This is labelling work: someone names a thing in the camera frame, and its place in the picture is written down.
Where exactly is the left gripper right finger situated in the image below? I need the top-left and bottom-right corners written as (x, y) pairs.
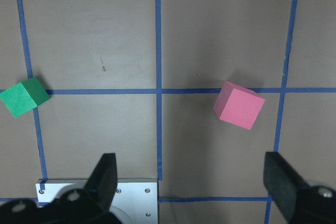
top-left (263, 152), bottom-right (310, 221)

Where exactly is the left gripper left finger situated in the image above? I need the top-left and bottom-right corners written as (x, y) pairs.
top-left (84, 153), bottom-right (118, 211)

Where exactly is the pink foam cube far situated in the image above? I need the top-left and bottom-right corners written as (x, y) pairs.
top-left (213, 81), bottom-right (265, 130)

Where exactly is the green foam cube far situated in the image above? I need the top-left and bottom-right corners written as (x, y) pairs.
top-left (1, 77), bottom-right (50, 118)

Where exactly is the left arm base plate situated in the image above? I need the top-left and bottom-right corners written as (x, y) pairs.
top-left (35, 178), bottom-right (159, 223)

